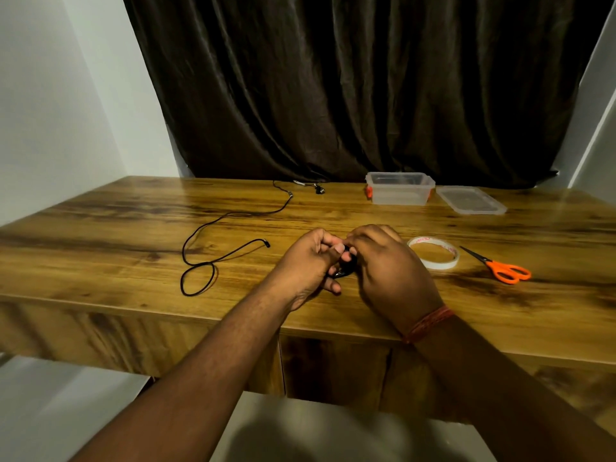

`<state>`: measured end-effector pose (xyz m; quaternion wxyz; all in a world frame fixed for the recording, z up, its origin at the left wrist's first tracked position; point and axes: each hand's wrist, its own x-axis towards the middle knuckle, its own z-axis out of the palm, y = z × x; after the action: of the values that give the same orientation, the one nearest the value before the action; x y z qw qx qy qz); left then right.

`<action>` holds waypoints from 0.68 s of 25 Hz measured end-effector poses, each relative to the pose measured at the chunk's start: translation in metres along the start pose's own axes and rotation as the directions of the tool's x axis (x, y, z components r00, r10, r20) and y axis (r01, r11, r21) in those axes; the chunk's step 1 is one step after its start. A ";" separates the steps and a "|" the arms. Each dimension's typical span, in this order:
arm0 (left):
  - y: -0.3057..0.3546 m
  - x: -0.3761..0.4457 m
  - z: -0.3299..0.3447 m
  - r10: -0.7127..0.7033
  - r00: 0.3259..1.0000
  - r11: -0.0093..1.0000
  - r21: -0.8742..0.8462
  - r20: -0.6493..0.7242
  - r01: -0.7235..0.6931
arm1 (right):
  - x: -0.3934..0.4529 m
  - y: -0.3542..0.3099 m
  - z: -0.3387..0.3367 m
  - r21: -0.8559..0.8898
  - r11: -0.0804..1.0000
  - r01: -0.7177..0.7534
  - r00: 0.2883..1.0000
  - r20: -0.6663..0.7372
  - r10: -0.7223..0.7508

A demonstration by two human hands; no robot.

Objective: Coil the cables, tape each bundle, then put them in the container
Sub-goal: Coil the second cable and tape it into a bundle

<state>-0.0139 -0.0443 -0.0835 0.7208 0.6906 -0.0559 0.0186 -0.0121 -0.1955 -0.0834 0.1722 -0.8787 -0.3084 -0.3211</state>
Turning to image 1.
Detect person's left hand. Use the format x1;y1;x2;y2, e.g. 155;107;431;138
269;228;346;312

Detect person's right hand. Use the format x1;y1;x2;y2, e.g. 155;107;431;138
343;224;444;335

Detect dark brown curtain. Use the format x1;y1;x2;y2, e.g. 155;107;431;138
121;0;616;189

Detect clear plastic container lid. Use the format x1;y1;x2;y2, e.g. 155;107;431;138
435;185;508;216

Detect wooden desk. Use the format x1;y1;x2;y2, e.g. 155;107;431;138
0;175;616;437

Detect person's right forearm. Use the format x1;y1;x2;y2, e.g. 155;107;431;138
405;309;616;462

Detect red thread wristband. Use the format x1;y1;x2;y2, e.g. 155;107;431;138
402;305;456;345

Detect white double-sided tape roll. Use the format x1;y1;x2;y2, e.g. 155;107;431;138
406;236;461;271

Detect clear plastic container orange clips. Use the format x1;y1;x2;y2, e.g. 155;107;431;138
364;171;437;206

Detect orange handled scissors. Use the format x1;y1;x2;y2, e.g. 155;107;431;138
459;245;532;285

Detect person's left forearm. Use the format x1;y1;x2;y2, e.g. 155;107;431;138
70;279;300;462

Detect long black cable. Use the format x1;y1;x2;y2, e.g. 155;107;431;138
180;180;295;298

